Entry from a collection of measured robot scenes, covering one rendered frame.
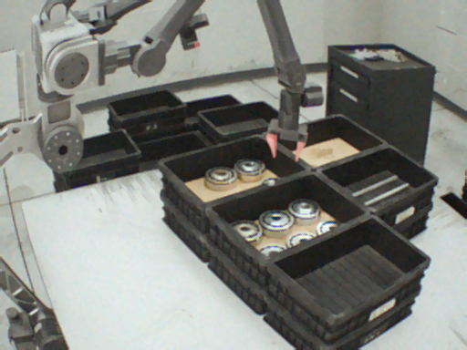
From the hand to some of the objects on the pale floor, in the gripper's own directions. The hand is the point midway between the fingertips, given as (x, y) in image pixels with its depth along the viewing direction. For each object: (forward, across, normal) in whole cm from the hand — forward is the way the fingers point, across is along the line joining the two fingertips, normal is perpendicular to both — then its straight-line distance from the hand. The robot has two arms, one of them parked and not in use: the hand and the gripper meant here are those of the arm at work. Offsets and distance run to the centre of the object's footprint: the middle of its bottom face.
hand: (285, 155), depth 168 cm
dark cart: (+105, +42, +184) cm, 216 cm away
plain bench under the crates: (+107, +11, -5) cm, 107 cm away
